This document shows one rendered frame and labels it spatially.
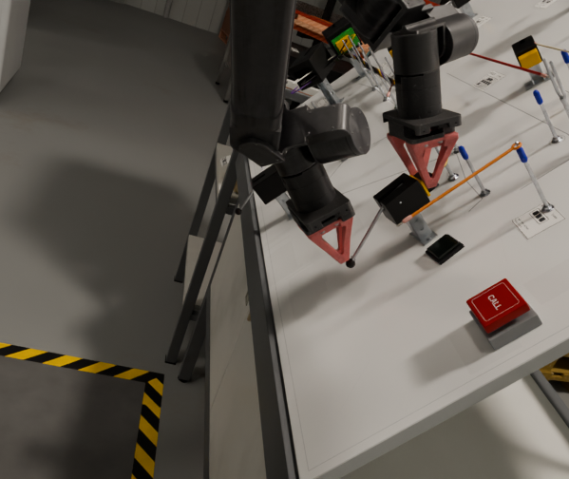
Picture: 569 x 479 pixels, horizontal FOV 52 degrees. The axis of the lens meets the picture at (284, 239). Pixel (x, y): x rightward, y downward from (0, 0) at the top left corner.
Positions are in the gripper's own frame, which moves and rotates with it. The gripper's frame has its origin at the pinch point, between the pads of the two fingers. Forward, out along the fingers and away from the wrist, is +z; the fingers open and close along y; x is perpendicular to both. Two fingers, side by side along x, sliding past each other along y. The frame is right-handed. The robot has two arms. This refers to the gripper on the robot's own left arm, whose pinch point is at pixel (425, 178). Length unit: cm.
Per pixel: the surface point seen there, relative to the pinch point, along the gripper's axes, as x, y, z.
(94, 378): 71, 98, 78
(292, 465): 29.3, -20.1, 21.2
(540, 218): -8.5, -12.9, 3.8
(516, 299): 3.5, -24.8, 5.4
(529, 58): -25.4, 11.5, -10.2
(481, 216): -5.3, -5.1, 5.5
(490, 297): 4.8, -22.2, 6.1
